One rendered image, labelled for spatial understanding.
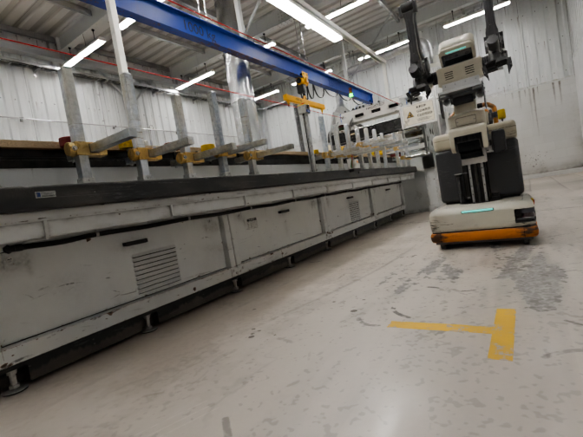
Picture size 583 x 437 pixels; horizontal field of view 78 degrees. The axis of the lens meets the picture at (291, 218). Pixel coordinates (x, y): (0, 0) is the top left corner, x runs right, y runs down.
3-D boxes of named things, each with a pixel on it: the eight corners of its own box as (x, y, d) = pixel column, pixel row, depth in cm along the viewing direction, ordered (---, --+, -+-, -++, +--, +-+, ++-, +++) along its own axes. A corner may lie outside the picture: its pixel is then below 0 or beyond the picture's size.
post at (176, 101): (198, 191, 176) (180, 94, 174) (192, 192, 173) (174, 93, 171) (193, 192, 178) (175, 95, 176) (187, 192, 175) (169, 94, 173)
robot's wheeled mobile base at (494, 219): (447, 231, 306) (442, 202, 305) (536, 223, 271) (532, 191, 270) (430, 246, 250) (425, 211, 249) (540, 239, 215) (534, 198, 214)
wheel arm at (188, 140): (195, 146, 143) (193, 135, 143) (188, 146, 141) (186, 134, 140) (133, 166, 168) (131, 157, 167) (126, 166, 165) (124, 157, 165)
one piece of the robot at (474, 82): (443, 120, 246) (439, 88, 245) (488, 108, 231) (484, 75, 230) (439, 117, 233) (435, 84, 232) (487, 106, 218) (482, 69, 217)
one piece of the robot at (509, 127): (448, 215, 297) (435, 115, 292) (527, 207, 267) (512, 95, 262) (441, 221, 269) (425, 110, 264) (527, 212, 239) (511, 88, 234)
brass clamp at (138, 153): (163, 159, 160) (161, 147, 160) (136, 159, 149) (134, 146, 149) (154, 161, 163) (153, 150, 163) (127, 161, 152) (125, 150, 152)
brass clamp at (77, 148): (108, 154, 139) (106, 141, 139) (72, 154, 128) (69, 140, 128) (101, 158, 143) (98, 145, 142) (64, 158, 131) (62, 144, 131)
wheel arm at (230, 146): (237, 151, 164) (236, 141, 164) (232, 151, 161) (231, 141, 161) (176, 168, 188) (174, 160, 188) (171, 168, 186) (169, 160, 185)
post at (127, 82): (152, 183, 155) (131, 72, 153) (145, 184, 152) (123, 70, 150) (147, 185, 157) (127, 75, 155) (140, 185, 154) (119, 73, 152)
